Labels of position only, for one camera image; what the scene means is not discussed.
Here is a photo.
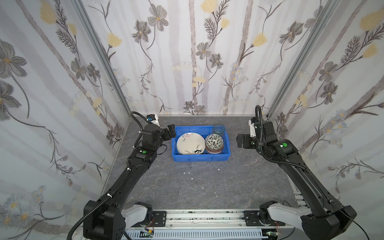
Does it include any cream plum blossom plate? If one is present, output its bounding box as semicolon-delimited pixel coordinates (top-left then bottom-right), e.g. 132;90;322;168
176;133;206;155

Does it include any red patterned bottom bowl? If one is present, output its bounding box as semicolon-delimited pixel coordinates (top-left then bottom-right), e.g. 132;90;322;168
206;149;223;155

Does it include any green glass cup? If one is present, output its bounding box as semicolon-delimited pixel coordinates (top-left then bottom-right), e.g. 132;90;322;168
212;124;226;136

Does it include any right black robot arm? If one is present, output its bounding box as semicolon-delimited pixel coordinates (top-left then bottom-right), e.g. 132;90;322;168
237;105;357;240

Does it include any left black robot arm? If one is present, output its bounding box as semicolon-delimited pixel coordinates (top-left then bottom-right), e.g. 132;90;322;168
67;112;176;240

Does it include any blue plastic bin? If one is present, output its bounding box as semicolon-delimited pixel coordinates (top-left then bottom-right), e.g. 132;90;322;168
172;126;231;162

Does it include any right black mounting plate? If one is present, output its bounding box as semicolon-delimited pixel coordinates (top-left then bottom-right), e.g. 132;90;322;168
242;210;286;227

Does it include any black mounting plate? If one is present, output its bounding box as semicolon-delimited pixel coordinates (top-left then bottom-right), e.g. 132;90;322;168
242;210;286;227
145;211;167;228

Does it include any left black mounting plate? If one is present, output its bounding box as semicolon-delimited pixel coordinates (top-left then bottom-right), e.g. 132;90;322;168
145;211;167;228

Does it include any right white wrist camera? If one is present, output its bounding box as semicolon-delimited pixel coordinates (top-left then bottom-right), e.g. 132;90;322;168
249;117;260;138

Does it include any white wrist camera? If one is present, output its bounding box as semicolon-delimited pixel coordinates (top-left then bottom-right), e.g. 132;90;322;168
249;117;260;138
146;114;160;127

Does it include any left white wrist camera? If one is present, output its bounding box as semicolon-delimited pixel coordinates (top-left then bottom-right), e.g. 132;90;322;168
146;114;160;127

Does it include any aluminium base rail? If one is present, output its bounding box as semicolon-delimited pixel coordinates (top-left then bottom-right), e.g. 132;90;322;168
79;208;331;240

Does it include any white slotted cable duct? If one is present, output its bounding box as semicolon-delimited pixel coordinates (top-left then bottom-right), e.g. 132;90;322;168
126;229;268;240

